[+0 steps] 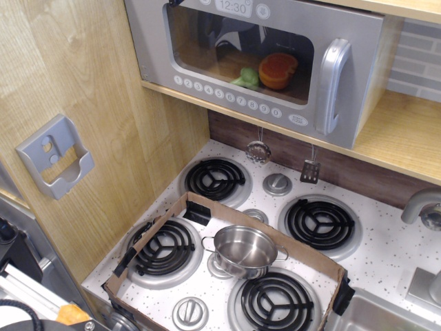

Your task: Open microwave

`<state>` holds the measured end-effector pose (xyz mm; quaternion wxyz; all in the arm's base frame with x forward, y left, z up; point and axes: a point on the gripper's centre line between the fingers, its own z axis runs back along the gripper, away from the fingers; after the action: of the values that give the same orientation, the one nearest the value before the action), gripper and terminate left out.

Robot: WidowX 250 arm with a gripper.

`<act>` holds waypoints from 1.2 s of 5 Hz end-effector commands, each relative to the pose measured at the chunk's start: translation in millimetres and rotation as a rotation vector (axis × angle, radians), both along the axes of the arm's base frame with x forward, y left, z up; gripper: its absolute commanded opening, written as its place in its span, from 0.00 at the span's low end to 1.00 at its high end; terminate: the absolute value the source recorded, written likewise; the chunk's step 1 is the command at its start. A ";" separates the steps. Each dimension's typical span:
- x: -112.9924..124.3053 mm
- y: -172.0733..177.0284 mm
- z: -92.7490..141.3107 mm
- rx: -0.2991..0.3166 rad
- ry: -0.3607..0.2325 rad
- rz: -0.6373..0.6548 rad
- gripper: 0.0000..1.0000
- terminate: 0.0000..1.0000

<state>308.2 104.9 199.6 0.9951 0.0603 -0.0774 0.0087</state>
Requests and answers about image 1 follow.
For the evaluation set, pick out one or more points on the silver stove knob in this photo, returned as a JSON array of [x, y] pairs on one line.
[[277, 185], [190, 313], [257, 214]]

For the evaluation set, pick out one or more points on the silver microwave door handle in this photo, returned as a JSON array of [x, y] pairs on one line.
[[332, 64]]

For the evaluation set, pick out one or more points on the silver oven front knob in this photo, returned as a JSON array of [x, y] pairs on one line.
[[121, 323]]

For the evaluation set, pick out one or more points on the silver toy faucet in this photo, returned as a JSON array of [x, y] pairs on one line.
[[425, 205]]

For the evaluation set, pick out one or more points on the brown cardboard frame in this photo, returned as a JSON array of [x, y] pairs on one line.
[[196, 207]]

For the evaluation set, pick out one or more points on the silver toy microwave door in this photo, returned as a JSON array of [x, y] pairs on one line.
[[198, 47]]

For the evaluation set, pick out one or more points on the silver toy sink basin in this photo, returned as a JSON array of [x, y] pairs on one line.
[[366, 311]]

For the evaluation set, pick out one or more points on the hanging silver spatula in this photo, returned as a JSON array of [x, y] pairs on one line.
[[311, 168]]

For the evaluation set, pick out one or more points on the middle silver stove knob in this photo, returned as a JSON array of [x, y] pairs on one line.
[[257, 214]]

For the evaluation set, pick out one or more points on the grey faucet handle base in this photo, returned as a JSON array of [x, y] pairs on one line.
[[424, 290]]

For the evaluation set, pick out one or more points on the front right black burner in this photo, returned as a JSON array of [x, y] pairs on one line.
[[276, 301]]

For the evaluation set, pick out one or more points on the back silver stove knob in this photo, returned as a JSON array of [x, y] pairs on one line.
[[277, 185]]

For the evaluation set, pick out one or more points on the grey wall phone holder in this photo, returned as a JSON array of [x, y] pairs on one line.
[[46, 147]]

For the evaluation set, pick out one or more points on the back left black burner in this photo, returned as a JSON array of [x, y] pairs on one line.
[[215, 179]]

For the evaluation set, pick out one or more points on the orange toy pepper half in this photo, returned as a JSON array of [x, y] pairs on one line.
[[276, 70]]

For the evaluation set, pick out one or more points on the wooden shelf board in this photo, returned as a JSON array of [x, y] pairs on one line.
[[401, 133]]

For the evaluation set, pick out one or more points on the hanging silver strainer spoon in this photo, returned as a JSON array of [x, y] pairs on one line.
[[258, 151]]

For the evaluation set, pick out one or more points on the front left black burner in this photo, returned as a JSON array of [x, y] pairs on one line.
[[168, 251]]

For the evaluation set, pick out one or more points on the front silver stove knob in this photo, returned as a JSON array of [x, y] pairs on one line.
[[190, 313]]

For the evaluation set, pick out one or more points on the small stainless steel pot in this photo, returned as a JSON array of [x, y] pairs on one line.
[[242, 252]]

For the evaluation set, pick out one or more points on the green toy broccoli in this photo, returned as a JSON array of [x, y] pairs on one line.
[[248, 79]]

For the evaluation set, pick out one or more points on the black burner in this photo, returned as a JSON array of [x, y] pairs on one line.
[[320, 222], [276, 301], [215, 179], [168, 251]]

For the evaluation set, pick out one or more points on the back right black burner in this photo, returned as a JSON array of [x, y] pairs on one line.
[[320, 222]]

